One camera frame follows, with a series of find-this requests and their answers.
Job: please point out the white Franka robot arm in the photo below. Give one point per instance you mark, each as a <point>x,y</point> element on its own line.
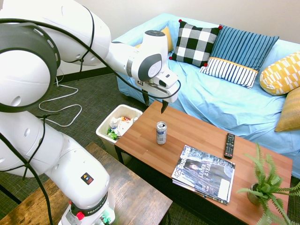
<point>23,70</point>

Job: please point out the green fern plant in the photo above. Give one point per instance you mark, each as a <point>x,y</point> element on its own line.
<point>267,185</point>

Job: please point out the orange red wrapper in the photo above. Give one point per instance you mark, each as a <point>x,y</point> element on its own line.
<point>126,119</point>

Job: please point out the sofa with light blue cover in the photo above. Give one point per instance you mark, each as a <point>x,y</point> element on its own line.
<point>211,98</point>

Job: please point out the crumpled white paper trash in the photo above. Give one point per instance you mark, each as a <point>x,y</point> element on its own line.
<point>122,126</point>

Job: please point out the white plastic trash bin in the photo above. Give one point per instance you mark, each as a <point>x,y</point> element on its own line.
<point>105,140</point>

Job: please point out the white floral drink can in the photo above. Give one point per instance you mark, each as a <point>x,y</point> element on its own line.
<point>161,134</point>

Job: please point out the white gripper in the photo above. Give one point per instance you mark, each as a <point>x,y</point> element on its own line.
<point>168,93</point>

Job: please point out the black remote control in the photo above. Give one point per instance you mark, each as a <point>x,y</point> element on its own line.
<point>229,145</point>

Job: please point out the dark wooden robot table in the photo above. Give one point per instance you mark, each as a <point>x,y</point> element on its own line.
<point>140,194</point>

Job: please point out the black white checkered pillow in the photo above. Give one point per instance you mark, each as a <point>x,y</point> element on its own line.
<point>194,44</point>

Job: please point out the wooden coffee table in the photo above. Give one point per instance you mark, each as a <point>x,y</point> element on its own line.
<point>199,133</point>

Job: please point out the blue striped pillow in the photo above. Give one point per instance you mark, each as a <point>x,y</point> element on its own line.
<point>241,54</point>

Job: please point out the green snack wrapper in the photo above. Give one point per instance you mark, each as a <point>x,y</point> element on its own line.
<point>113,134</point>

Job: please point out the grey plant pot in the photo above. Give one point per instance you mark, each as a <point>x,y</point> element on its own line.
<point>253,197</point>

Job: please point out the yellow white patterned pillow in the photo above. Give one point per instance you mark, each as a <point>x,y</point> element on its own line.
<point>281,75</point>

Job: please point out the magazine under business magazine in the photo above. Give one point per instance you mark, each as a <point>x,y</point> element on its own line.
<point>187,185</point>

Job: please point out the stack of magazines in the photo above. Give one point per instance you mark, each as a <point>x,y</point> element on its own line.
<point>204,171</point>

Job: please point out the plain yellow pillow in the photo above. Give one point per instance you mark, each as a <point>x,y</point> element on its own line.
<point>170,39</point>

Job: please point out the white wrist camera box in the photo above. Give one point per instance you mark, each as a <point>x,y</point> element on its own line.
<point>167,79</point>

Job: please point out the mustard woven pillow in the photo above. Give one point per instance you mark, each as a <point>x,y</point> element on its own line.
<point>290,110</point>

